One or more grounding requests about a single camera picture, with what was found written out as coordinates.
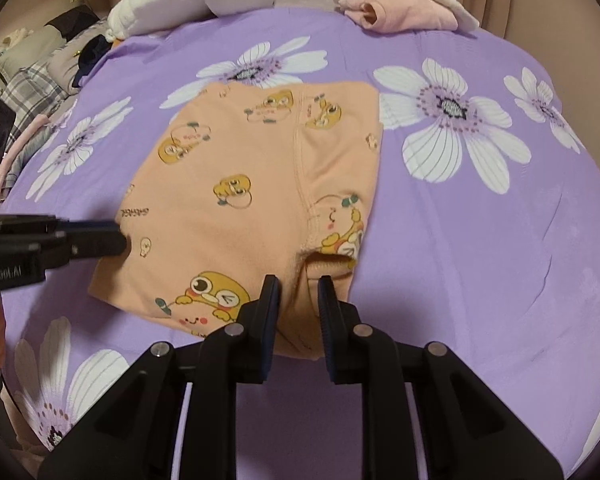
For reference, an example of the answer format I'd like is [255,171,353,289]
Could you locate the pink folded garment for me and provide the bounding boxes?
[340,2,459,34]

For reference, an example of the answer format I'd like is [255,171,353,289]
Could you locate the purple floral bedsheet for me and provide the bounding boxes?
[0,0,600,480]

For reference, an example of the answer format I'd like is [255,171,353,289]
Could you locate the grey pillow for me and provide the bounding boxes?
[0,24,83,82]

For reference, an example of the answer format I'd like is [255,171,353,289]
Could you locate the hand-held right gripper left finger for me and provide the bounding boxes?
[37,275,282,480]

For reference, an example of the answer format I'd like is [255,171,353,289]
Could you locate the grey plaid cloth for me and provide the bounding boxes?
[0,60,78,137]

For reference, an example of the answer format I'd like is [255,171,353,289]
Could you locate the navy blue garment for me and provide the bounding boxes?
[72,35,115,87]

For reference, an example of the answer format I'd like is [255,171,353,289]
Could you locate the orange cartoon print pants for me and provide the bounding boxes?
[89,81,385,361]

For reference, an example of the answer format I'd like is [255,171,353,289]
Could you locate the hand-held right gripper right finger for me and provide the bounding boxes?
[317,275,566,480]

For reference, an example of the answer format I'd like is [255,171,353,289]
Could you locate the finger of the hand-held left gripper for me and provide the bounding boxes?
[55,216,129,262]

